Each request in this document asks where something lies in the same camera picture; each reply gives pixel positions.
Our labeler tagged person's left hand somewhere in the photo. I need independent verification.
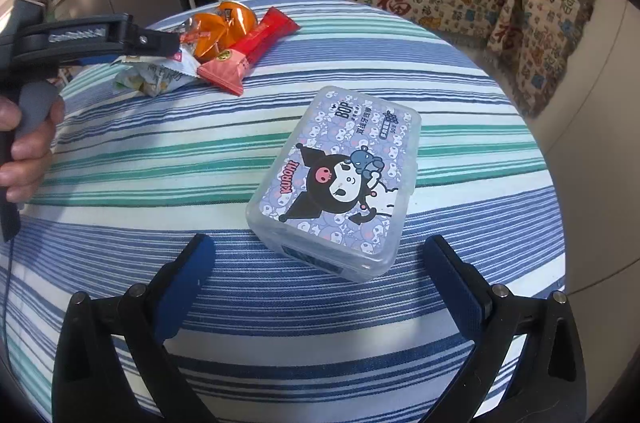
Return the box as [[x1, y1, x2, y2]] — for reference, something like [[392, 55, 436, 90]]
[[0, 95, 66, 204]]

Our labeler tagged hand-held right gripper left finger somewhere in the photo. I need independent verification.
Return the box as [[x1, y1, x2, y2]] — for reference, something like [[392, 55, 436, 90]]
[[52, 233, 217, 423]]

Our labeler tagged red snack packet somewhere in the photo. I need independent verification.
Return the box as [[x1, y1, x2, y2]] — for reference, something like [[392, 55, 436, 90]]
[[197, 7, 301, 98]]

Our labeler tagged striped tablecloth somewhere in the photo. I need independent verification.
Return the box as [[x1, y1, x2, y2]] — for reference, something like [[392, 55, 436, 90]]
[[0, 0, 572, 423]]

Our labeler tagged white cabinet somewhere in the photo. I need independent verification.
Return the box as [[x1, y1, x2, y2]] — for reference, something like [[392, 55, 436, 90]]
[[530, 0, 640, 304]]

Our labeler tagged cartoon print plastic box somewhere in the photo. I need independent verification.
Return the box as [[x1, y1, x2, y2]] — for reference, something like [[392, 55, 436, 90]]
[[245, 85, 423, 283]]

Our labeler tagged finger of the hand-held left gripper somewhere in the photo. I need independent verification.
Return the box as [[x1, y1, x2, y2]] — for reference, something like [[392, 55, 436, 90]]
[[60, 51, 126, 68], [132, 28, 182, 54]]

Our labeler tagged yellow snack wrapper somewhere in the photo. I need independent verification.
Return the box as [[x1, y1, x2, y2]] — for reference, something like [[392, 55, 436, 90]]
[[112, 50, 202, 98]]

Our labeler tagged orange foil wrapper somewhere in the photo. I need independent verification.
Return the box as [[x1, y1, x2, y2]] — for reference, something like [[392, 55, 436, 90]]
[[179, 0, 259, 60]]

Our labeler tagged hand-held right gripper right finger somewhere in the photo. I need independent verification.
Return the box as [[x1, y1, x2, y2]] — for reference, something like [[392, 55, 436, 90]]
[[424, 234, 588, 423]]

